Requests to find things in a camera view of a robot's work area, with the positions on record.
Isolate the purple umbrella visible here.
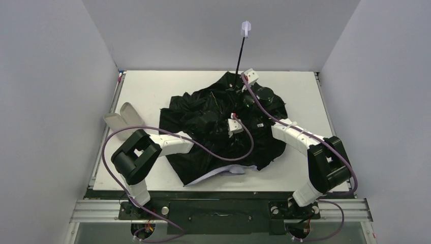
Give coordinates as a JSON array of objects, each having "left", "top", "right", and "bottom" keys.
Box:
[{"left": 159, "top": 20, "right": 289, "bottom": 187}]

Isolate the pink zippered umbrella case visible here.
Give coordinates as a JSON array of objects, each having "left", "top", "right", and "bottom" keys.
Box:
[{"left": 103, "top": 102, "right": 144, "bottom": 132}]

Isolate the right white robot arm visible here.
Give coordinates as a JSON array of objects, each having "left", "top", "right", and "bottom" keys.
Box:
[{"left": 242, "top": 84, "right": 357, "bottom": 207}]

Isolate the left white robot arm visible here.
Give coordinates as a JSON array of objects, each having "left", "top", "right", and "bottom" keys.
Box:
[{"left": 110, "top": 122, "right": 198, "bottom": 207}]

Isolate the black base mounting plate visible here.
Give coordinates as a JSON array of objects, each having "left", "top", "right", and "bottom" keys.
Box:
[{"left": 118, "top": 191, "right": 320, "bottom": 235}]

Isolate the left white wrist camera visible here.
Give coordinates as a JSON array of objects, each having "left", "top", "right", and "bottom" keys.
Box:
[{"left": 227, "top": 118, "right": 243, "bottom": 138}]

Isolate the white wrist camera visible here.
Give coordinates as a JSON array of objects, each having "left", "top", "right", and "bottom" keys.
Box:
[
  {"left": 227, "top": 118, "right": 243, "bottom": 138},
  {"left": 240, "top": 69, "right": 259, "bottom": 92}
]

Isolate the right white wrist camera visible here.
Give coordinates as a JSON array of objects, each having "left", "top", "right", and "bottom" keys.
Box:
[{"left": 240, "top": 69, "right": 259, "bottom": 92}]

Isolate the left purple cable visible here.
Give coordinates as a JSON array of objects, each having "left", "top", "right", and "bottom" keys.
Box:
[{"left": 101, "top": 114, "right": 255, "bottom": 243}]

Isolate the purple cable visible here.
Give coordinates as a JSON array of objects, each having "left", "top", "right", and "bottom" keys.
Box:
[
  {"left": 240, "top": 72, "right": 359, "bottom": 242},
  {"left": 101, "top": 114, "right": 255, "bottom": 243}
]

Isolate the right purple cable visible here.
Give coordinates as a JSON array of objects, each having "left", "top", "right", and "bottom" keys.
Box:
[{"left": 240, "top": 72, "right": 359, "bottom": 242}]

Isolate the aluminium rail frame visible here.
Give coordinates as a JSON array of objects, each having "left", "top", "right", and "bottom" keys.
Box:
[{"left": 63, "top": 199, "right": 377, "bottom": 243}]

